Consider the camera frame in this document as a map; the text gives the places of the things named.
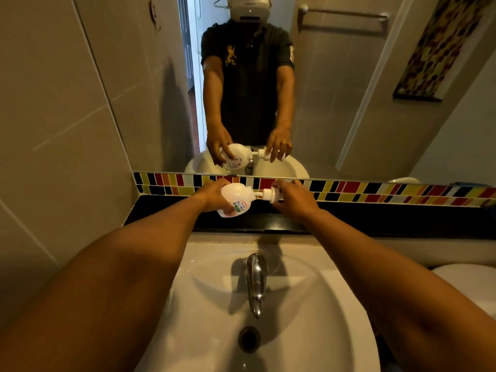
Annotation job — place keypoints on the white ceramic sink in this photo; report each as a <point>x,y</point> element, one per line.
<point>310,325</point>

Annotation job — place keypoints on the person's left forearm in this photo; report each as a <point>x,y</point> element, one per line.
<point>97,298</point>

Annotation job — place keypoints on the person's left hand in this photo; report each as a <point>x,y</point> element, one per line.
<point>207,197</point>

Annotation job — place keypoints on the wall mirror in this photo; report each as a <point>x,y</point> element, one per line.
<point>348,112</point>

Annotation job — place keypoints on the black stone ledge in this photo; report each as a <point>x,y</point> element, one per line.
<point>387,222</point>

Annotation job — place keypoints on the person's right hand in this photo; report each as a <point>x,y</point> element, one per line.
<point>300,201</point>

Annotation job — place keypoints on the person's right thumb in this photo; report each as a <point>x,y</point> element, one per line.
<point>279,202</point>

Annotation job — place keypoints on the person's right forearm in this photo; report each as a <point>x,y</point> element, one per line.
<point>407,298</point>

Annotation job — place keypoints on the chrome faucet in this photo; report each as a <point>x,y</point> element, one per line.
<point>255,278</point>

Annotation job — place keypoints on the white toilet tank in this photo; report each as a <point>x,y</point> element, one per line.
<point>469,286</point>

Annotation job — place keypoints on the person's left thumb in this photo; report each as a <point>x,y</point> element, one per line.
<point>228,208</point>

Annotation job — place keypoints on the white pump soap bottle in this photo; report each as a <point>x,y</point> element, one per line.
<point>237,195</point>

